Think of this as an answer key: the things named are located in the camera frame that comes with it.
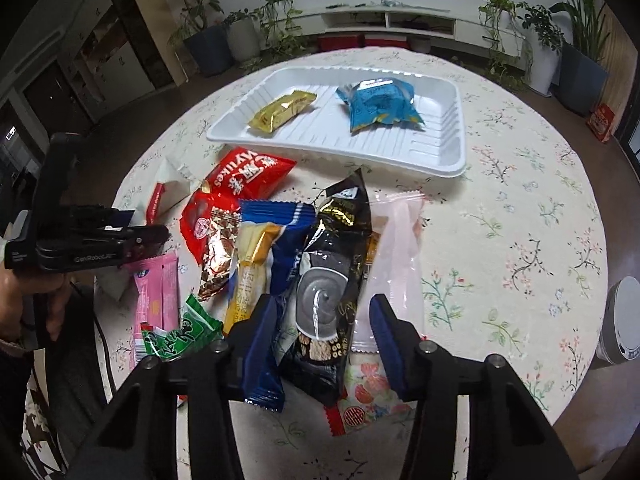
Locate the red box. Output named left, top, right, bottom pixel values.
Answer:
left=587, top=103, right=617, bottom=144

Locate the dark chair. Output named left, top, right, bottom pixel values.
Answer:
left=20, top=280, right=126, bottom=480

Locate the white television cabinet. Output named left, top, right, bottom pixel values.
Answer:
left=300, top=4, right=533, bottom=58

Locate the light blue snack packet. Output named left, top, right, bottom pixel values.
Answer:
left=336, top=77, right=426, bottom=134

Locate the white triangular packet red stripe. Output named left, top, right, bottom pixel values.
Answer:
left=145, top=155, right=202, bottom=226

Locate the tall plant in dark pot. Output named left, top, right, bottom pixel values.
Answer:
left=537, top=0, right=612, bottom=117

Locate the floral packet red edge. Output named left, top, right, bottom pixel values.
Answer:
left=324, top=352, right=417, bottom=437

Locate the small plant in grey pot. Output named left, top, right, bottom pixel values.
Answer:
left=224, top=9, right=262, bottom=63

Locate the floral tablecloth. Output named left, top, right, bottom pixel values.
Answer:
left=107, top=47, right=608, bottom=480

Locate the red snack packet round logo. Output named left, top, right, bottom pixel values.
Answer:
left=180, top=194, right=243, bottom=302

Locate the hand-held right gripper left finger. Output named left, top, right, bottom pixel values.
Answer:
left=65, top=295, right=286, bottom=480

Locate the green snack packet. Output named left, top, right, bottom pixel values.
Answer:
left=140, top=294, right=224, bottom=363

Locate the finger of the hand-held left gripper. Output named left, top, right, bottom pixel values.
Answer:
left=120, top=224, right=171, bottom=263
left=107, top=207, right=138, bottom=228

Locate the blue packet yellow cake picture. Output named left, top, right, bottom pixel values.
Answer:
left=222, top=199, right=321, bottom=413

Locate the pink translucent snack packet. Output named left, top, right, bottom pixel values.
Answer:
left=350, top=192, right=426, bottom=353

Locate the red snack packet white lettering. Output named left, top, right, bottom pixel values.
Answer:
left=202, top=147, right=298, bottom=201

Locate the bushy plant in white pot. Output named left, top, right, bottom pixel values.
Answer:
left=477, top=0, right=563, bottom=97

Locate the trailing green plant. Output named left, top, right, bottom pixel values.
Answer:
left=255, top=0, right=307, bottom=67

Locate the white shelving cabinet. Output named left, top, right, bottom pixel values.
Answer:
left=50, top=0, right=157, bottom=122

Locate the leafy plant in dark pot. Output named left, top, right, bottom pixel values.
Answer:
left=144, top=0, right=232, bottom=79

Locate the white plastic tray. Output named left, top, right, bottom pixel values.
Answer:
left=206, top=66, right=467, bottom=178

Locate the black snack packet gold pattern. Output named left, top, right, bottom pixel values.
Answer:
left=277, top=169, right=373, bottom=406

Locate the person's left hand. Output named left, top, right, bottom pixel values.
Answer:
left=0, top=262, right=73, bottom=356

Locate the white round appliance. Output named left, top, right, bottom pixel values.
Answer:
left=596, top=276, right=640, bottom=366

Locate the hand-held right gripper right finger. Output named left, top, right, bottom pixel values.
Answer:
left=369, top=293, right=579, bottom=480

